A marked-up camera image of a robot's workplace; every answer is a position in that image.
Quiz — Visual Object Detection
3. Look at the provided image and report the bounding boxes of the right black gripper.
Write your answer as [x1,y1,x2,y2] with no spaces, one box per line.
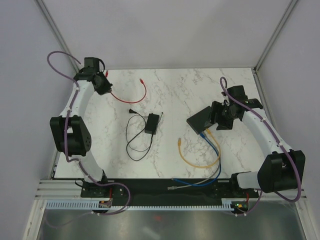
[204,100,238,131]

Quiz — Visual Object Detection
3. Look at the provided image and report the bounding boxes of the red ethernet cable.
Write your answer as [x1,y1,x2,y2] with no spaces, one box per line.
[104,70,148,104]

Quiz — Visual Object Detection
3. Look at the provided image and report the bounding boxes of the black network switch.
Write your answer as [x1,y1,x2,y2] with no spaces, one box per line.
[186,106,214,135]

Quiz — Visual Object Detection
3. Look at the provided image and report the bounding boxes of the black power adapter with cord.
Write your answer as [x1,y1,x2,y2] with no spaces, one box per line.
[125,108,163,162]

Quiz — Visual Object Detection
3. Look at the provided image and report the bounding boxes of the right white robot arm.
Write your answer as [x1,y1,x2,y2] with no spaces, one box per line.
[207,85,306,197]

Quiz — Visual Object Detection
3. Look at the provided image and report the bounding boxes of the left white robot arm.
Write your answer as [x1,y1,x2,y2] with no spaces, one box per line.
[49,72,112,197]

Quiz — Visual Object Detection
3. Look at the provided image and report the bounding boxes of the yellow ethernet cable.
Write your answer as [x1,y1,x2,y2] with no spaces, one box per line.
[176,128,222,169]

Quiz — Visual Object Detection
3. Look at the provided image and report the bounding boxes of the blue ethernet cable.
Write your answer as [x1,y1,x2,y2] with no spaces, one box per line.
[171,133,223,188]

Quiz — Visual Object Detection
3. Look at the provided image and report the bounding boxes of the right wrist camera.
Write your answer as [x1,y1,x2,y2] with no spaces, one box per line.
[226,85,263,109]

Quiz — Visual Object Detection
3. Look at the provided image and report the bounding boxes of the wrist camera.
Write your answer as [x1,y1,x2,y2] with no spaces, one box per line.
[84,57,106,72]
[226,85,263,109]

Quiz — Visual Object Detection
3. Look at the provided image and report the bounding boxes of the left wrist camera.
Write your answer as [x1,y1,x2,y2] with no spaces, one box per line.
[84,57,106,72]

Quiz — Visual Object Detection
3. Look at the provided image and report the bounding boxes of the white slotted cable duct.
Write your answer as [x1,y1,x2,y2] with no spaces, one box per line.
[45,199,234,211]

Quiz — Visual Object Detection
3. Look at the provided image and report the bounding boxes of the left aluminium frame post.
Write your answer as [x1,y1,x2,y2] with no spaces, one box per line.
[34,0,83,68]

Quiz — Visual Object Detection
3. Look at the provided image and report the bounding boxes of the aluminium frame post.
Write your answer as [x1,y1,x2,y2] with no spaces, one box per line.
[252,0,300,75]
[34,0,83,68]

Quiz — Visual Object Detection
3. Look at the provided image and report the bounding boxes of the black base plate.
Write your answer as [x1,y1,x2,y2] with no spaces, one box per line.
[80,178,259,206]

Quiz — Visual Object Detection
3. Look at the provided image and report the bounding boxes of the aluminium front rail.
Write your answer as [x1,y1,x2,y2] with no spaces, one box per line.
[37,178,308,201]

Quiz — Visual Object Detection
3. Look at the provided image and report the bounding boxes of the right aluminium frame post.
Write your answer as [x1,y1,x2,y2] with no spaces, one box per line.
[252,0,300,75]

